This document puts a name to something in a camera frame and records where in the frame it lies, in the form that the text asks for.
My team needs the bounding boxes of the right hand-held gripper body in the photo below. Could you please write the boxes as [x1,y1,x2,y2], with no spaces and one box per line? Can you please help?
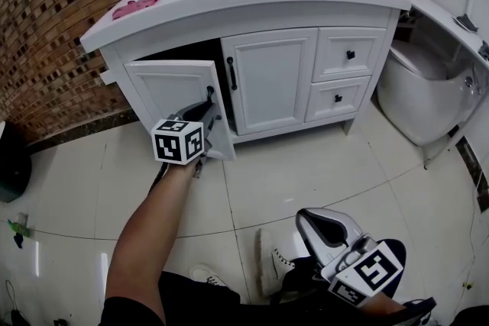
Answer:
[295,207,405,308]

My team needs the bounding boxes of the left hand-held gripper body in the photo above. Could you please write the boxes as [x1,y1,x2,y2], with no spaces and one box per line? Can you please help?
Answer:
[151,101,222,179]

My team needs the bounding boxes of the white cabinet door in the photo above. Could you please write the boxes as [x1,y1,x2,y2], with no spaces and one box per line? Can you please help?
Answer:
[123,59,237,162]
[220,27,319,137]

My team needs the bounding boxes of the person's right forearm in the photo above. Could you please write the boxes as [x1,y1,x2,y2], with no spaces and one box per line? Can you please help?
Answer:
[358,293,408,318]

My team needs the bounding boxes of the person's left forearm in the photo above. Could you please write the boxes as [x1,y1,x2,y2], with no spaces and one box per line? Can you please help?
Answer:
[103,160,203,321]

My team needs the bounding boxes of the person's right white shoe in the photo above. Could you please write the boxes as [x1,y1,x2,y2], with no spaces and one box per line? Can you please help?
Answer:
[255,227,297,299]

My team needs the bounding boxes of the person's white shoe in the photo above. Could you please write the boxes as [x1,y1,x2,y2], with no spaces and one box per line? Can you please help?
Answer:
[255,227,297,299]
[189,263,230,289]

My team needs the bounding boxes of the person's left white shoe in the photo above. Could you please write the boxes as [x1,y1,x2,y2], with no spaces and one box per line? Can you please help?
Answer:
[189,263,230,289]

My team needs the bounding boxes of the small white drawer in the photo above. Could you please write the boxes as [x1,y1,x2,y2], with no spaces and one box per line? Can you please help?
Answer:
[304,76,372,123]

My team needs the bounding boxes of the pink cloth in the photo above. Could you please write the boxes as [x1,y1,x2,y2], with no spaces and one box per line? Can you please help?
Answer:
[112,0,160,21]

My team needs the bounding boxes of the person's black trousers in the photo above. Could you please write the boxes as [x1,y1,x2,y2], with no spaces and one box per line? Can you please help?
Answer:
[102,238,406,326]

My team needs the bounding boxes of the dark green bin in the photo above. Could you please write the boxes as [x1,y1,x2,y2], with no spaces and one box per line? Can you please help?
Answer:
[0,148,33,203]

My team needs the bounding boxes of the large white drawer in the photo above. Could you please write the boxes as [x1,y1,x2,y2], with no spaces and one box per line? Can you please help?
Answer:
[312,27,388,83]

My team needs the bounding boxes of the green plastic item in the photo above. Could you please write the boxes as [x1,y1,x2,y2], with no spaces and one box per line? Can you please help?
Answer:
[7,212,34,238]

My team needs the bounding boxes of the white vanity cabinet frame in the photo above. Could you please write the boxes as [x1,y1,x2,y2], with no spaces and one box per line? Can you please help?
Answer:
[99,6,401,145]

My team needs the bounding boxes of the thin black cable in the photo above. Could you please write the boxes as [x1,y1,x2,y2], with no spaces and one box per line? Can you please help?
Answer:
[4,280,20,314]

